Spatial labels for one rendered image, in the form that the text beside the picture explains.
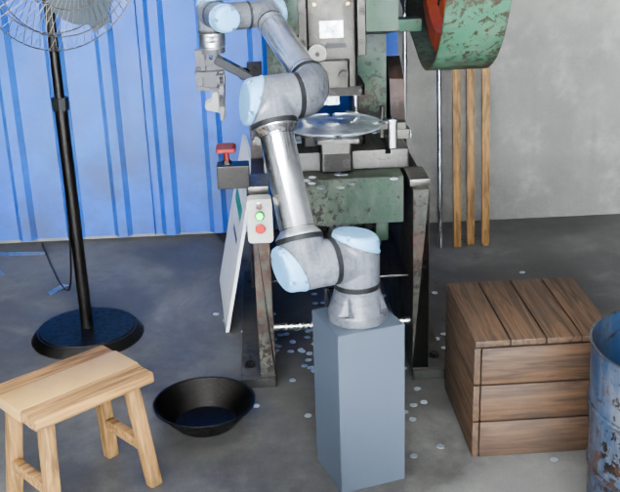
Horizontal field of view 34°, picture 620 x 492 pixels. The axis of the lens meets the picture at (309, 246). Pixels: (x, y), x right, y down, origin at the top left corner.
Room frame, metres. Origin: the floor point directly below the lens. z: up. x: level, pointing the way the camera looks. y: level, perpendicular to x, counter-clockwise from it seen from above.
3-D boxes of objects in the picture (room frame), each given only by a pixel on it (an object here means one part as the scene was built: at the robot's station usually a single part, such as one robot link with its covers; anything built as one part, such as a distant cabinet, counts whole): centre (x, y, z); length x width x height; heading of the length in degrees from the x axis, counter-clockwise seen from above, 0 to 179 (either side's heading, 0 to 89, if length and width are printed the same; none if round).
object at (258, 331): (3.27, 0.19, 0.45); 0.92 x 0.12 x 0.90; 2
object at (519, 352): (2.58, -0.60, 0.18); 0.40 x 0.38 x 0.35; 3
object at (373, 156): (3.14, -0.08, 0.68); 0.45 x 0.30 x 0.06; 92
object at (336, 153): (2.96, -0.09, 0.72); 0.25 x 0.14 x 0.14; 2
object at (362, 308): (2.34, -0.12, 0.50); 0.15 x 0.15 x 0.10
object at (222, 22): (2.81, 0.20, 1.14); 0.11 x 0.11 x 0.08; 22
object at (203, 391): (2.62, 0.32, 0.04); 0.30 x 0.30 x 0.07
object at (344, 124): (3.01, -0.09, 0.78); 0.29 x 0.29 x 0.01
